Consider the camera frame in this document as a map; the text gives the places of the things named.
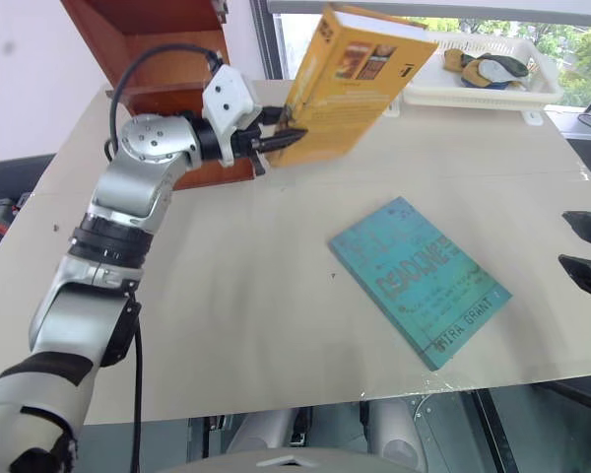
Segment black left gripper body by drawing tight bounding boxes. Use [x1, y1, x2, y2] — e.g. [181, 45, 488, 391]
[231, 105, 278, 177]

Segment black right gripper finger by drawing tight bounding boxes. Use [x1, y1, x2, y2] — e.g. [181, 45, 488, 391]
[557, 253, 591, 300]
[560, 210, 591, 248]

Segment yellow hardcover book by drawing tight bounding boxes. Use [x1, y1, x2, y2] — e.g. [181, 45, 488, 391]
[267, 1, 440, 169]

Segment wooden bookshelf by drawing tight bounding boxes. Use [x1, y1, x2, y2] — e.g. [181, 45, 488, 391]
[60, 0, 257, 192]

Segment teal paperback book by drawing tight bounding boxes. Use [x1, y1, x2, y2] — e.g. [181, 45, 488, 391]
[327, 195, 514, 372]

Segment white plastic basket tray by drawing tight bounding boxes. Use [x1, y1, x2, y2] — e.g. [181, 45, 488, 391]
[402, 32, 563, 110]

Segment items in basket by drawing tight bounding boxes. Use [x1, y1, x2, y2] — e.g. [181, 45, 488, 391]
[441, 47, 531, 91]

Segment grey robot torso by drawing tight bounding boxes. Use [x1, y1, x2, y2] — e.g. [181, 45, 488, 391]
[168, 444, 426, 473]

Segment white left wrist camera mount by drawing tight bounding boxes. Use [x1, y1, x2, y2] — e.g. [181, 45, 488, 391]
[200, 63, 264, 167]

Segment dark window frame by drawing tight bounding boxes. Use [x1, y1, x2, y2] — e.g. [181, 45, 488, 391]
[249, 0, 283, 83]

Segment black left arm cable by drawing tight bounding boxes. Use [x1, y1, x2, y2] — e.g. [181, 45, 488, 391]
[103, 43, 225, 165]
[125, 289, 146, 473]

